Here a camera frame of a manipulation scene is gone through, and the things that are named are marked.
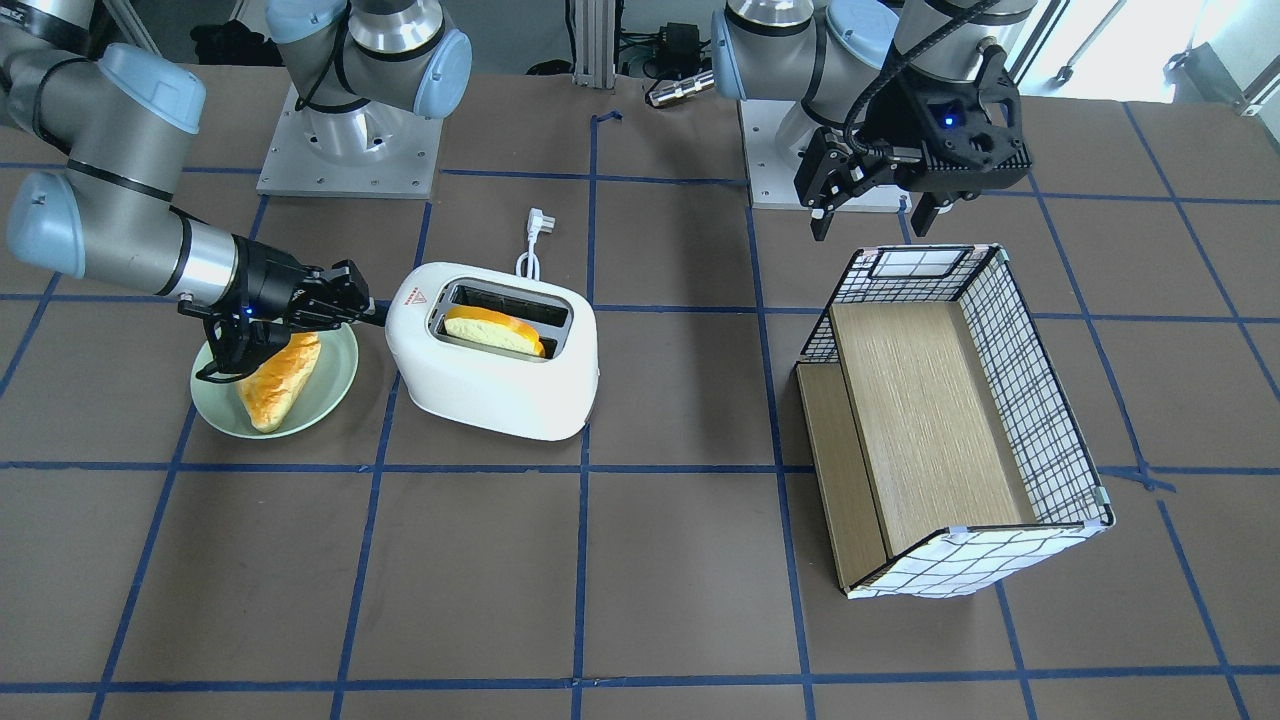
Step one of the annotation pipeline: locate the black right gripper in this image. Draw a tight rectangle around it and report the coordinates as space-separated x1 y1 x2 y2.
232 236 389 331

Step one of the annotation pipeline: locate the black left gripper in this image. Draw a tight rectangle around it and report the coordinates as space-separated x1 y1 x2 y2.
794 126 941 242

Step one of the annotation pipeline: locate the white two-slot toaster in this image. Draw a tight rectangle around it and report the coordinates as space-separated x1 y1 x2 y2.
385 263 599 441

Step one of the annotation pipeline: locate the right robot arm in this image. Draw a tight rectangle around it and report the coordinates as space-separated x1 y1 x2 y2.
3 1 474 331

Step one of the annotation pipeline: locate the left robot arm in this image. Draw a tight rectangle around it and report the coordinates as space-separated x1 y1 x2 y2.
710 1 1034 241

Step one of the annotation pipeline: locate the slice of toast bread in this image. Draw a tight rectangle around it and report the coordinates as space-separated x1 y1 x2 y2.
444 305 545 357

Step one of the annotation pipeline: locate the triangular golden pastry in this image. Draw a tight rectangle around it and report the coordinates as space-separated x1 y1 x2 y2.
234 332 323 433

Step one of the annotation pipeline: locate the pale green round plate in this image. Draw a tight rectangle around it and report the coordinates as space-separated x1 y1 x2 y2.
189 325 358 439

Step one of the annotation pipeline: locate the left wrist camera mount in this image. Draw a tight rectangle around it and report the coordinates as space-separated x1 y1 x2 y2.
864 44 1033 193

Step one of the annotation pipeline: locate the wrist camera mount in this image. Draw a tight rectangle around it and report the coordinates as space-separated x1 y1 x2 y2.
177 293 293 384
864 44 1033 193

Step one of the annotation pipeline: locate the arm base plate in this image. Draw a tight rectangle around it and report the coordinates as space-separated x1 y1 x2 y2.
257 88 443 200
739 97 913 213

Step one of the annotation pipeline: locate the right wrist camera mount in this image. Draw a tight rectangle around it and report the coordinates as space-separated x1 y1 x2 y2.
177 293 293 384

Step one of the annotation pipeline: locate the white power cord with plug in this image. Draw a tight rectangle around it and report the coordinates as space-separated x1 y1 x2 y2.
515 206 557 281

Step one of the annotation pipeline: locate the wire basket with wooden insert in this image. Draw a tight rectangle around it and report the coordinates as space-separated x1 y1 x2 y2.
795 243 1116 600

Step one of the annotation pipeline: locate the aluminium frame post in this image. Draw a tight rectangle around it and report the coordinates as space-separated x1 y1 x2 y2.
566 1 621 92

